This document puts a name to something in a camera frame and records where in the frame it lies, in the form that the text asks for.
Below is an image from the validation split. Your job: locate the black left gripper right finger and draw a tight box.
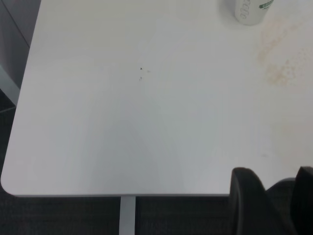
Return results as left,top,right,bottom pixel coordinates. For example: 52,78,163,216
291,166,313,235

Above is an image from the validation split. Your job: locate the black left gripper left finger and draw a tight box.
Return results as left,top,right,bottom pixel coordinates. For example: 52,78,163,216
229,166,294,235

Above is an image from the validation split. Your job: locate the white paper coffee cup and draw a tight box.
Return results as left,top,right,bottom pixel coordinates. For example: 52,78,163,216
224,0,275,26

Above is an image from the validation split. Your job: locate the grey metal table leg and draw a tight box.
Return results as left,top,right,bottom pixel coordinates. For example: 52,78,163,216
118,195,136,235

